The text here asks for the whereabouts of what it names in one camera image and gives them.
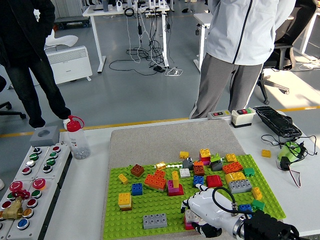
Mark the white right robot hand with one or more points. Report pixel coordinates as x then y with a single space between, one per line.
210 207

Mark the white four-stud brick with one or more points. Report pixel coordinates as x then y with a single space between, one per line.
191 215

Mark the pink four-stud brick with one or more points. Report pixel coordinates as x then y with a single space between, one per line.
169 186
206 163
187 221

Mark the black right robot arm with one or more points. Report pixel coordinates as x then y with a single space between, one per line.
265 227

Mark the green studded baseplate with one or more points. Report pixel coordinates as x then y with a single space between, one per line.
162 205

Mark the red curved brick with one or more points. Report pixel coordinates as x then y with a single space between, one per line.
214 181

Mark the blue four-stud brick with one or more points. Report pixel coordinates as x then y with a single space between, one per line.
198 181
137 189
245 208

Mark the red base brick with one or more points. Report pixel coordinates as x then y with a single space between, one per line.
180 191

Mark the grey eight-stud brick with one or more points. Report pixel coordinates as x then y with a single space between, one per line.
240 186
155 221

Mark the brown four-stud brick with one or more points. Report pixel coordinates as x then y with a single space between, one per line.
199 171
137 170

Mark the yellow curved brick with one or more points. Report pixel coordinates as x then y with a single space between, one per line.
235 176

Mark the dark grey brick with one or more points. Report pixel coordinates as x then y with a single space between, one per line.
216 167

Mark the white flat brick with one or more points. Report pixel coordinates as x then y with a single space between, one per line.
185 172

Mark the tall yellow pillar brick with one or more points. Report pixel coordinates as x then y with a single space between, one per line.
175 179

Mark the orange eight-stud brick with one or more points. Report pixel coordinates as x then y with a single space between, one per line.
155 183
232 168

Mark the orange four-stud brick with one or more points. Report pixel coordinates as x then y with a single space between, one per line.
160 174
198 163

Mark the thin red brick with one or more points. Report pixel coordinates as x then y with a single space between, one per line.
204 159

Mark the yellow two-stud brick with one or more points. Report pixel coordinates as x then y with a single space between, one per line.
123 178
257 193

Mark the grey sloped brick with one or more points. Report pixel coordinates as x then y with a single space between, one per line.
187 163

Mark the green sloped brick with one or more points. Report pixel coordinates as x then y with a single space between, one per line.
216 158

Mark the small green brick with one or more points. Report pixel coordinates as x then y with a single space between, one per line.
249 172

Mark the yellow four-stud brick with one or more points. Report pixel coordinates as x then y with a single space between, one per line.
204 152
266 153
183 155
231 158
124 198

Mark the glossy yellow brick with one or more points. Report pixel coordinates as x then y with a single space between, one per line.
161 165

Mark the grey fabric mat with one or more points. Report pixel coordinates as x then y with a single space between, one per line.
170 140

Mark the thin white brick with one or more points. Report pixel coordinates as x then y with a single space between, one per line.
125 204

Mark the small black module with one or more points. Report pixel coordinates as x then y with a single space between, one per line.
285 163

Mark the white red green button box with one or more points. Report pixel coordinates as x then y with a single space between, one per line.
241 120

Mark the black keyboard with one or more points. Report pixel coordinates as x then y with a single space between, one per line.
275 120

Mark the clear bottle red cap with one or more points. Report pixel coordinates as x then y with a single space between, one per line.
77 145

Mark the black power brick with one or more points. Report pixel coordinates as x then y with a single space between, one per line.
158 69

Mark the white desk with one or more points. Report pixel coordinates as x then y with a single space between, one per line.
308 35
200 50
97 42

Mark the black office chair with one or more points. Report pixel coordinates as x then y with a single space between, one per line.
275 60

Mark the grey block round recess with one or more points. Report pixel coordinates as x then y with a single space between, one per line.
53 137

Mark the white emergency stop box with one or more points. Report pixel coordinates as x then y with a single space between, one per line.
37 220

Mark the person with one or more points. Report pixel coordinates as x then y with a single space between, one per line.
22 37
237 30

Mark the black power adapter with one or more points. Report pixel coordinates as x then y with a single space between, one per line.
140 29

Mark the white panel heater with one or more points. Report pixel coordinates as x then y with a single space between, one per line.
72 65

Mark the black chair base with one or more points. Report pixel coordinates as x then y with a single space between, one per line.
17 115

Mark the white plastic chair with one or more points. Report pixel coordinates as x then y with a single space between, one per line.
65 40

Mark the black flat dolly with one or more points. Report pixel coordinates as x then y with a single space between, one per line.
72 21

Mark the grey two-button switch box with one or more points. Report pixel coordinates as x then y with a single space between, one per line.
220 115

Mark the white selector switch box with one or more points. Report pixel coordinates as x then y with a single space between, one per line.
41 160

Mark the white camera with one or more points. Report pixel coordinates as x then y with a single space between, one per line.
119 6

